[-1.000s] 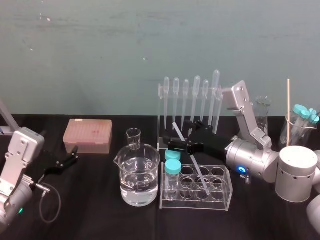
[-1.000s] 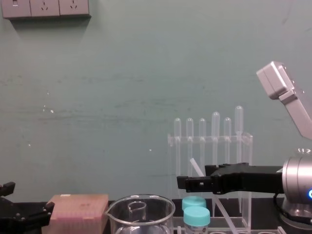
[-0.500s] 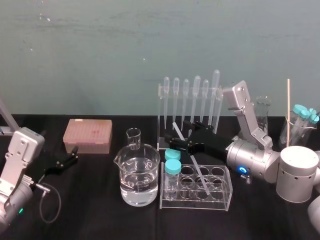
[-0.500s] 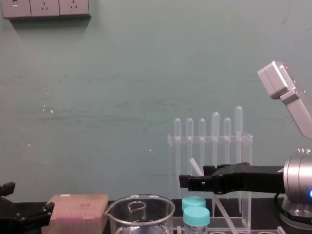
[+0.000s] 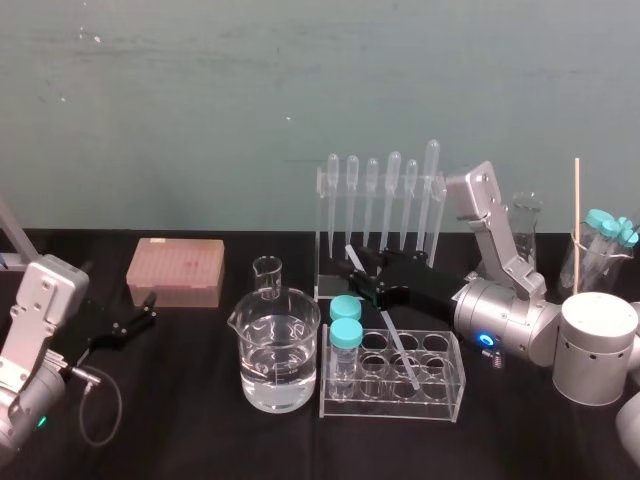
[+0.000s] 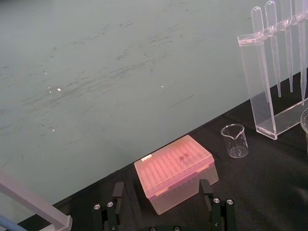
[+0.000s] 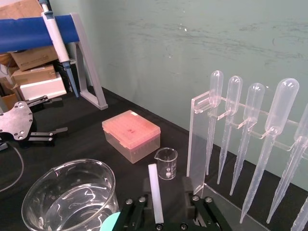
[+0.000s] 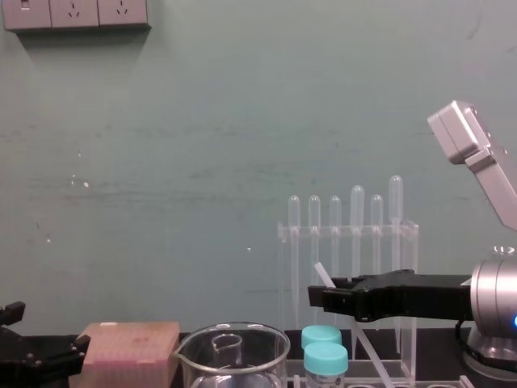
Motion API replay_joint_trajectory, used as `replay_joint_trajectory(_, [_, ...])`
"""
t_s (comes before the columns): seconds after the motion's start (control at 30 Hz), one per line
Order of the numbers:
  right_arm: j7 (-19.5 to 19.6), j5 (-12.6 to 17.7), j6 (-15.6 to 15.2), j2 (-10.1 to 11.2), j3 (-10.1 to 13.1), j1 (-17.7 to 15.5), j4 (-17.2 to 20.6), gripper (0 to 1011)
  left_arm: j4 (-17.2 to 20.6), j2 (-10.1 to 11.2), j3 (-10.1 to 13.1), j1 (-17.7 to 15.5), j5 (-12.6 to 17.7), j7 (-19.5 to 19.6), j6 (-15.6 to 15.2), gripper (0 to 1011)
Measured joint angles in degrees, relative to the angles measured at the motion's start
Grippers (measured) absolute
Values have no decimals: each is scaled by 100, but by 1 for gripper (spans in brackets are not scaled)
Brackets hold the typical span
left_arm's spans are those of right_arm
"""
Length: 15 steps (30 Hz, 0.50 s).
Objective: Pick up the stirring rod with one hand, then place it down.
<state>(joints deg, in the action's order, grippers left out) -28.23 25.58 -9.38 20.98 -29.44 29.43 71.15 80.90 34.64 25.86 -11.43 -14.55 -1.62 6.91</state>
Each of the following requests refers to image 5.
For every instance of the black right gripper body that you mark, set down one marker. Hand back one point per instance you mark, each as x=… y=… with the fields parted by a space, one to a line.
x=425 y=290

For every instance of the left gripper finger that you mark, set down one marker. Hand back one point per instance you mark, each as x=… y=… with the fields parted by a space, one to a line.
x=120 y=336
x=148 y=300

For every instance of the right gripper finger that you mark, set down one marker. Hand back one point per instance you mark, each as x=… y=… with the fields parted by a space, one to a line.
x=367 y=287
x=372 y=256

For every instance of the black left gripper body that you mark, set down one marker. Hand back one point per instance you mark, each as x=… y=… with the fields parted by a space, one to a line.
x=82 y=320

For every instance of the clear glass stirring rod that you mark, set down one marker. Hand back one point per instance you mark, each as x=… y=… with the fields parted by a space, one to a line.
x=400 y=346

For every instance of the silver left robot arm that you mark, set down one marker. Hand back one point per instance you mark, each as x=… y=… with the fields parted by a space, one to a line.
x=30 y=320

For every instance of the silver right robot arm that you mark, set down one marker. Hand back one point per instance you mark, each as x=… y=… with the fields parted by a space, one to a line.
x=585 y=345

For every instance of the teal capped sample tube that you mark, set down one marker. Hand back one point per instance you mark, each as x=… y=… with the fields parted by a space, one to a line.
x=601 y=221
x=347 y=336
x=626 y=230
x=346 y=306

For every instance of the pink pipette tip box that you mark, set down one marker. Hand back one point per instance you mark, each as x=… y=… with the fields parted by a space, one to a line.
x=175 y=270

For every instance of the clear acrylic pipette stand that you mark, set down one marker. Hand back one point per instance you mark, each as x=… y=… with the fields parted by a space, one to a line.
x=325 y=280

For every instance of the long clear plastic transfer pipette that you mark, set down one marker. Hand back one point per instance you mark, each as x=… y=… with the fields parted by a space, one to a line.
x=429 y=190

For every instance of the small empty glass beaker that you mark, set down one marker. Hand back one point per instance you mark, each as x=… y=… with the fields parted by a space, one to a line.
x=266 y=280

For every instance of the clear acrylic tube rack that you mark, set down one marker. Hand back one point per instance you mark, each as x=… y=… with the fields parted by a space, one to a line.
x=430 y=395

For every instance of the grey metal bar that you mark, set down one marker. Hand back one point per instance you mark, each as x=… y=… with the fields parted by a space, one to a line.
x=12 y=230

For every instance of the large glass beaker with water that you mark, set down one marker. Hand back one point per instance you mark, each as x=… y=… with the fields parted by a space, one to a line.
x=275 y=360

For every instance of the clear glass flask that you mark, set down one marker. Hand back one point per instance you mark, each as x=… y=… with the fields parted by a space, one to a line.
x=526 y=225

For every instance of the black table cloth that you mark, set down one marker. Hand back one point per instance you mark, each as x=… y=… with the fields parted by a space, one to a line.
x=200 y=440

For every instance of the thin wooden stick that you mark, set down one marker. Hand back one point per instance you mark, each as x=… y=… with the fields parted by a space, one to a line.
x=577 y=220

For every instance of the glass beaker holding tubes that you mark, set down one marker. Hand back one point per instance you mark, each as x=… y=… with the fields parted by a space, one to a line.
x=597 y=270

